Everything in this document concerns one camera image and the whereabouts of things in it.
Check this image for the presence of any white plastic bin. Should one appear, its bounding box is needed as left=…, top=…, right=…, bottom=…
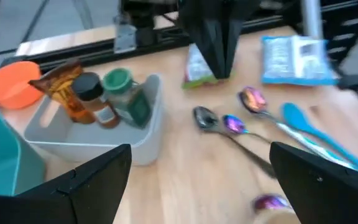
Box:
left=23, top=73, right=163, bottom=166

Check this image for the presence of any silver metal post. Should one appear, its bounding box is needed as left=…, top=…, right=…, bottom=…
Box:
left=301, top=0, right=325, bottom=40

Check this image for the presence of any grey metal bracket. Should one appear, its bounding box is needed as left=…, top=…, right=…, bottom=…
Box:
left=114, top=23, right=139, bottom=54

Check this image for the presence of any black clamp block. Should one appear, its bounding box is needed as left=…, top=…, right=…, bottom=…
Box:
left=336, top=73, right=358, bottom=91

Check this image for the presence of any orange plastic bowl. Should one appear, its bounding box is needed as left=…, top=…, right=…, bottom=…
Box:
left=0, top=60, right=44, bottom=110

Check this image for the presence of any green lid spice jar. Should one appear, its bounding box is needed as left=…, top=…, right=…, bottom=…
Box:
left=102, top=67, right=153, bottom=129

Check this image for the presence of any iridescent spoon at right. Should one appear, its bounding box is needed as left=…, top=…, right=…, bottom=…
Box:
left=192, top=105, right=278, bottom=179

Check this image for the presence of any teal plastic spatula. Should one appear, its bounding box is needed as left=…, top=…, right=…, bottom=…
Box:
left=280, top=102, right=358, bottom=179

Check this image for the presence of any brown orange snack bag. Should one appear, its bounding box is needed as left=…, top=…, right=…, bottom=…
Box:
left=28, top=58, right=96, bottom=124

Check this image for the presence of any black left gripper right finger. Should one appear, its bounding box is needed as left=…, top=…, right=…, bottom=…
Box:
left=268, top=141, right=358, bottom=224

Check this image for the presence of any black slotted frame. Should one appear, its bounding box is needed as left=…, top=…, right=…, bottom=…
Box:
left=320, top=0, right=358, bottom=68

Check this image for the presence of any blue edged ramen packet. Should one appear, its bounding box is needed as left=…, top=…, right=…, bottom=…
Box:
left=260, top=34, right=339, bottom=87

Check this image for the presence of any teal white patterned utensil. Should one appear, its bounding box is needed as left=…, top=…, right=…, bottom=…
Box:
left=275, top=121, right=358, bottom=171

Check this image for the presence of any orange spice jar black lid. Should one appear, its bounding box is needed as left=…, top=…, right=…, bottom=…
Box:
left=71, top=72, right=121, bottom=129

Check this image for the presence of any green edged ramen packet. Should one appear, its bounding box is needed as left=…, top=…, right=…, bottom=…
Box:
left=181, top=42, right=229, bottom=90

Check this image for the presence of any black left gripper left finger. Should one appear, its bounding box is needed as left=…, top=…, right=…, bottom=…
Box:
left=0, top=143, right=132, bottom=224

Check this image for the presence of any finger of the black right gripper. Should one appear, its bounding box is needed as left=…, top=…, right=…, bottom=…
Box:
left=194, top=20, right=226, bottom=79
left=222, top=20, right=245, bottom=78

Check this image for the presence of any black table edge rail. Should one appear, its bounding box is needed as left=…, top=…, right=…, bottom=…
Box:
left=0, top=14, right=291, bottom=74

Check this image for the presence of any small iridescent metal spoon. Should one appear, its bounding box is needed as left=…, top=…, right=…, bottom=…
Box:
left=221, top=113, right=272, bottom=144

